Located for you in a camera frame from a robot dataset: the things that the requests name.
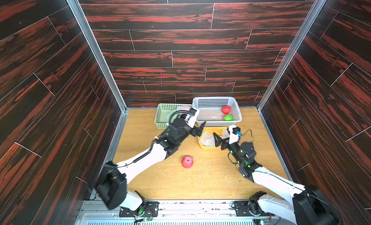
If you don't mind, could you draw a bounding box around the white foam net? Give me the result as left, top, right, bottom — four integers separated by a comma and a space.
200, 131, 215, 147
222, 129, 230, 139

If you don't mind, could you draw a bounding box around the green apple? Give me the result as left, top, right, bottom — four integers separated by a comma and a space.
223, 114, 234, 121

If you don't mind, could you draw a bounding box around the red apple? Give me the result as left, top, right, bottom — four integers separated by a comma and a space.
222, 106, 231, 115

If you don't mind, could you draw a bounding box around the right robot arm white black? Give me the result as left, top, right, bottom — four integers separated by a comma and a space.
213, 131, 342, 225

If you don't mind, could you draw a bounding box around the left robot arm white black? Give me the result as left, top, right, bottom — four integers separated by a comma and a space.
94, 118, 206, 211

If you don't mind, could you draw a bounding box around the yellow plastic tray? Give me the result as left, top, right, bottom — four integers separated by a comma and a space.
198, 127, 230, 151

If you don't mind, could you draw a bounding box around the white plastic basket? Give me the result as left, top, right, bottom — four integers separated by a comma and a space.
192, 96, 242, 127

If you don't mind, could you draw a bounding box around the green plastic basket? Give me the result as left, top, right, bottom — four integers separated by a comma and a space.
154, 103, 192, 130

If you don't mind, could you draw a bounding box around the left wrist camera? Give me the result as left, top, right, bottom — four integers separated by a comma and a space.
186, 108, 200, 128

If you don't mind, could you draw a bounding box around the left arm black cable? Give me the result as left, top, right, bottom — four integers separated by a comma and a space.
168, 110, 192, 124

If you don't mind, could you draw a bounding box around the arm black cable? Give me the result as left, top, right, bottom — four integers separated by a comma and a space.
254, 169, 331, 207
168, 110, 192, 124

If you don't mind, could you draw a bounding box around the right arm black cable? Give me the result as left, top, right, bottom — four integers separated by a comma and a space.
254, 169, 331, 207

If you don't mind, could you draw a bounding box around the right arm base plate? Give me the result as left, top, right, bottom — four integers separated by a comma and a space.
231, 200, 272, 217

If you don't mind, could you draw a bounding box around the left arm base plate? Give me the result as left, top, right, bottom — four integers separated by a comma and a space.
119, 201, 159, 218

